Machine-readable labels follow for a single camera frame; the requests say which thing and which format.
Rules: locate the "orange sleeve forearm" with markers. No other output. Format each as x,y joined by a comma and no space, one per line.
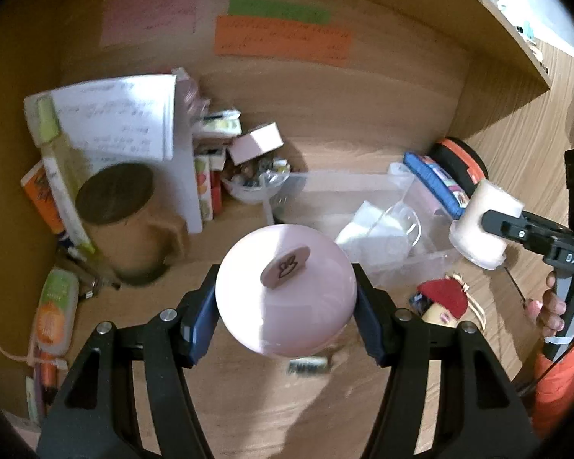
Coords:
554,395

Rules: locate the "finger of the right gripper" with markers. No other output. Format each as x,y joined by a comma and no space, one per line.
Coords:
535,233

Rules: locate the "orange book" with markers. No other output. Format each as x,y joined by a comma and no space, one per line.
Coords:
36,186

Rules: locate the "orange paper note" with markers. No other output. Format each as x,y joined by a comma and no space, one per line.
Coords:
246,36

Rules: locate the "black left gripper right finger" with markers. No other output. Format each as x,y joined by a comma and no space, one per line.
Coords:
447,394

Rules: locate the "green paper note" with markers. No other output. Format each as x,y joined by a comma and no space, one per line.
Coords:
278,9

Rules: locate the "pink round jar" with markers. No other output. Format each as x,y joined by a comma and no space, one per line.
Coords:
285,290

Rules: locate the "pink paper note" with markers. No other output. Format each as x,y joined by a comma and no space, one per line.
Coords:
128,21

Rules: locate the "person's right hand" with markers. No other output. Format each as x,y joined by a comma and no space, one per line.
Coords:
546,314

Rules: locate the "white open paper booklet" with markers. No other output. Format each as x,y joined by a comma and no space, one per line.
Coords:
143,118

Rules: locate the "green orange tube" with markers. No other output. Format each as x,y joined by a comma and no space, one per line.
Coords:
54,319

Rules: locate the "clear bowl of marbles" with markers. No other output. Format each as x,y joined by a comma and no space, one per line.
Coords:
256,180

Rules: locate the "fruit print box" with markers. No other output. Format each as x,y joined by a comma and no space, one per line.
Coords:
202,168

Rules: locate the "green white tube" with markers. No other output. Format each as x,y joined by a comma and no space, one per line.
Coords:
56,160

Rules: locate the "brown mug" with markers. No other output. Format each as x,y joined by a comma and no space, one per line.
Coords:
138,237

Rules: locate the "small silver stamp block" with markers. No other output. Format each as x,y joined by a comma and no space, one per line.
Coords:
309,366

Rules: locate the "red cloth pouch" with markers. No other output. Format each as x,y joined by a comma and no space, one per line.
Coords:
445,302

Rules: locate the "white round tape dispenser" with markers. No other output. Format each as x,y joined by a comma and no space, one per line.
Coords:
399,170

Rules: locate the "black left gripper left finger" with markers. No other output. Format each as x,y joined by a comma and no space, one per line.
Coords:
126,396

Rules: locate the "clear plastic storage bin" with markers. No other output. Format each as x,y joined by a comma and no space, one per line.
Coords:
327,200

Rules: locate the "white cloth pouch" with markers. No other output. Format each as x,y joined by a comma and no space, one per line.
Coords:
379,238

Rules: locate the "blue pencil pouch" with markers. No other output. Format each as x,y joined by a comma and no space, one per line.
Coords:
439,182

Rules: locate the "small white pink box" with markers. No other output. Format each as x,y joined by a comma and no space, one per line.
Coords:
256,143

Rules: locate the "stack of small boxes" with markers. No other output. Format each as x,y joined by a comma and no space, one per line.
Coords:
194,123

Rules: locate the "black orange round case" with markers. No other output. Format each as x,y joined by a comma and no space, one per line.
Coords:
460,161

